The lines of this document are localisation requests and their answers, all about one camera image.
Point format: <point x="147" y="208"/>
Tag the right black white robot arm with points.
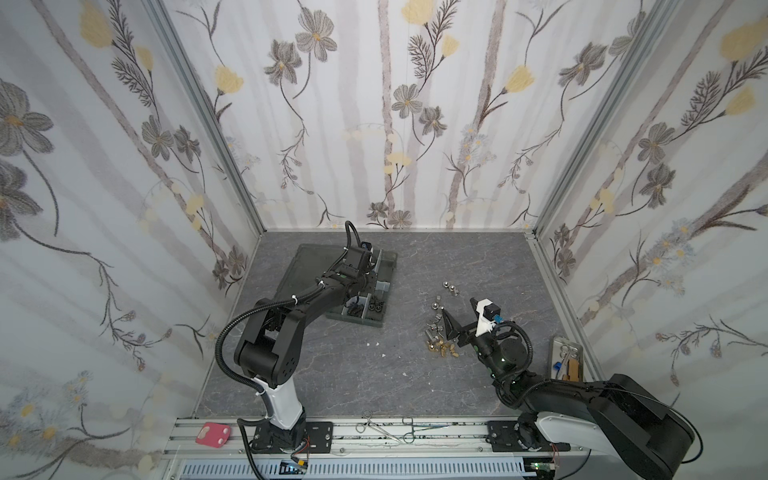
<point x="617" y="416"/>

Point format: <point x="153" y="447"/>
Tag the brass screws cluster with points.
<point x="443" y="348"/>

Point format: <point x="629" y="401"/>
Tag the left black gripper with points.
<point x="372" y="278"/>

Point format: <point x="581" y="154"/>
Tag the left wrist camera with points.
<point x="358" y="254"/>

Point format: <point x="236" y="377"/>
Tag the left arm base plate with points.
<point x="307" y="437"/>

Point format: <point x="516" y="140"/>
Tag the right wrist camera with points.
<point x="488" y="316"/>

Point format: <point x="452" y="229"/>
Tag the surgical scissors on rail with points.
<point x="406" y="430"/>

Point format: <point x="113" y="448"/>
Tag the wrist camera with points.
<point x="358" y="254"/>
<point x="488" y="316"/>

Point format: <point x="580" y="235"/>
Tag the silver wing nuts cluster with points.
<point x="433" y="332"/>

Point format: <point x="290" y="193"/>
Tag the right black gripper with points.
<point x="465" y="330"/>

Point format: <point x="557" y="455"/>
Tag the pink rectangular device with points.
<point x="213" y="435"/>

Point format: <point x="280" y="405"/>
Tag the aluminium front rail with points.
<point x="466" y="435"/>

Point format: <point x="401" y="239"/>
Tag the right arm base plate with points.
<point x="514" y="436"/>

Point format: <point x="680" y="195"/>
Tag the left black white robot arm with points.
<point x="261" y="349"/>

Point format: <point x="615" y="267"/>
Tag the green compartment organizer box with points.
<point x="313" y="264"/>

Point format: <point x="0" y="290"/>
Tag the white vented cable duct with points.
<point x="362" y="468"/>

